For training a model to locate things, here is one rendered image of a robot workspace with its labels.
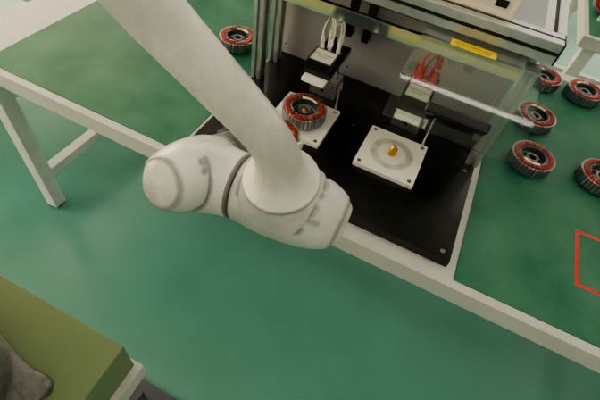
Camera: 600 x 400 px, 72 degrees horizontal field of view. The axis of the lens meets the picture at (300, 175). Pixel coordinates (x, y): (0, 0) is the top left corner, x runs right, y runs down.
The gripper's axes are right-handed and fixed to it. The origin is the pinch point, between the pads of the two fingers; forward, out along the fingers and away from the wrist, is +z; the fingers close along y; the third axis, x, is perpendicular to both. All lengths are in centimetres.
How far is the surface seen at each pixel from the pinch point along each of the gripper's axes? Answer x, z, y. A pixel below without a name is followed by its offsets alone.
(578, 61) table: -48, 122, -77
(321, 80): -13.9, 14.0, -2.4
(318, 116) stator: -5.8, 12.3, -5.0
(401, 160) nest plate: -3.3, 15.2, -27.4
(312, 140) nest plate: -0.3, 10.2, -6.3
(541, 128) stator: -21, 45, -59
